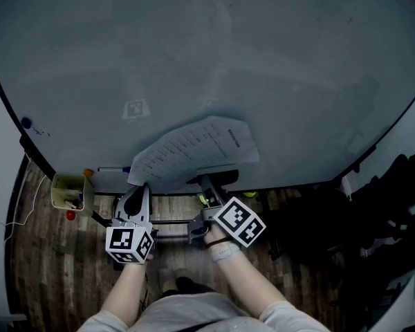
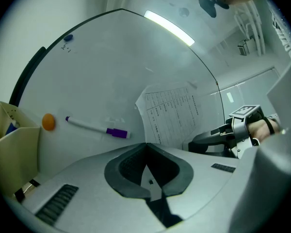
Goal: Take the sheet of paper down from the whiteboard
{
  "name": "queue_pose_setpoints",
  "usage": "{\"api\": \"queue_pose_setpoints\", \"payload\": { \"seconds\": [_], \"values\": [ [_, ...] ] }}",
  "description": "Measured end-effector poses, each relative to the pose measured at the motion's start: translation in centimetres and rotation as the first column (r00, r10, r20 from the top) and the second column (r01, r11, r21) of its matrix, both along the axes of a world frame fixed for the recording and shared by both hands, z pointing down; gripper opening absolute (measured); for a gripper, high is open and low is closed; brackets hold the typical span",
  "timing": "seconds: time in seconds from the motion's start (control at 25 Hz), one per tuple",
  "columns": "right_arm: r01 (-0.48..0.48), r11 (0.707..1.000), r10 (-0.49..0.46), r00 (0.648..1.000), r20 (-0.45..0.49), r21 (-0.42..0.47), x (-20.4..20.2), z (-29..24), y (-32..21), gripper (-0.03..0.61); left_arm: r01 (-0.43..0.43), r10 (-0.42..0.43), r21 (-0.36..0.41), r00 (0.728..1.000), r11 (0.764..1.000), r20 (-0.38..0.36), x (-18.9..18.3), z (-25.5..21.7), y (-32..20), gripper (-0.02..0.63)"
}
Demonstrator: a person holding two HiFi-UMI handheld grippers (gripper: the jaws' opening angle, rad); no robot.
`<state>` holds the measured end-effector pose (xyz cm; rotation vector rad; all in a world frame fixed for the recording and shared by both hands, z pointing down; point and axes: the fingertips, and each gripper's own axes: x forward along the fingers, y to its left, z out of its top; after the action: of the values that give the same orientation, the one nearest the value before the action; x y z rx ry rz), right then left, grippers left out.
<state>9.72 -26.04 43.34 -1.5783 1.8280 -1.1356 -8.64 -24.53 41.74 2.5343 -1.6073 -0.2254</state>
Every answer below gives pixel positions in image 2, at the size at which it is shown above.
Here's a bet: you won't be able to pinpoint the large black-framed whiteboard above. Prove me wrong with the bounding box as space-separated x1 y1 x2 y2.
9 8 226 155

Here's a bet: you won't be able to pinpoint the beige magnetic storage box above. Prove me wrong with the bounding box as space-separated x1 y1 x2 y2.
0 101 41 196

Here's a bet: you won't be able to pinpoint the orange round magnet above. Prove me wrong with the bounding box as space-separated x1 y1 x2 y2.
42 113 56 132

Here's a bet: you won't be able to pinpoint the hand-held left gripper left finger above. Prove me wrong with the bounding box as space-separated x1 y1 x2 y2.
21 143 165 231

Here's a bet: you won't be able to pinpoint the grey ceiling unit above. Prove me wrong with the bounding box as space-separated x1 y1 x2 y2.
237 39 250 56

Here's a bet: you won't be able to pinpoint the long ceiling light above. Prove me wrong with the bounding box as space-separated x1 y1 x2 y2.
144 10 195 47

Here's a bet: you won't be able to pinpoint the blue cap marker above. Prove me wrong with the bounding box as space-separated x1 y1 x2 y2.
5 121 20 135

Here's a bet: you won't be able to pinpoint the black head-mounted camera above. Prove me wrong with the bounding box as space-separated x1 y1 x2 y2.
198 0 230 18

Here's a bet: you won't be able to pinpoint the white printed paper sheet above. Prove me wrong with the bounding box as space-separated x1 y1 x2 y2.
135 81 202 151

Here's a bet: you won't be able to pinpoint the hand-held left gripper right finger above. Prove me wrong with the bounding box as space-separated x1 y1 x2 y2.
145 143 240 222

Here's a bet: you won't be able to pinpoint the person's right hand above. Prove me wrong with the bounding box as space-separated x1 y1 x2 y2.
248 121 270 140

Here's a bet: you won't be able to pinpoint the person's grey shirt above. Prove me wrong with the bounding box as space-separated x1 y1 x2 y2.
266 54 291 135

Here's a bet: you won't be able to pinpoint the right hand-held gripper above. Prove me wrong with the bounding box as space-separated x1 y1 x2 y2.
188 104 262 159

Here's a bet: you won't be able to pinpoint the white ceiling pipes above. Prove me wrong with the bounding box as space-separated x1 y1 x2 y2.
234 1 266 57

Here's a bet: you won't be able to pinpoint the brown elastic wrist band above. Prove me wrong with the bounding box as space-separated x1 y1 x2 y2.
263 117 276 136

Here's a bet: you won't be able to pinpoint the purple capped marker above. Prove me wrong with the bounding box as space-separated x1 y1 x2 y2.
65 116 131 139

